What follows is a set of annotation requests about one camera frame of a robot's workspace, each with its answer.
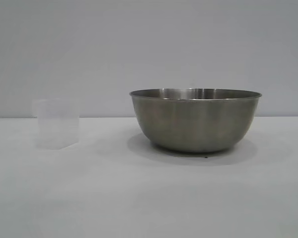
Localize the stainless steel mixing bowl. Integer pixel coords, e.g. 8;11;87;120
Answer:
129;87;263;153

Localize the clear plastic measuring cup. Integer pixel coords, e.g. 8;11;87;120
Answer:
31;98;79;150

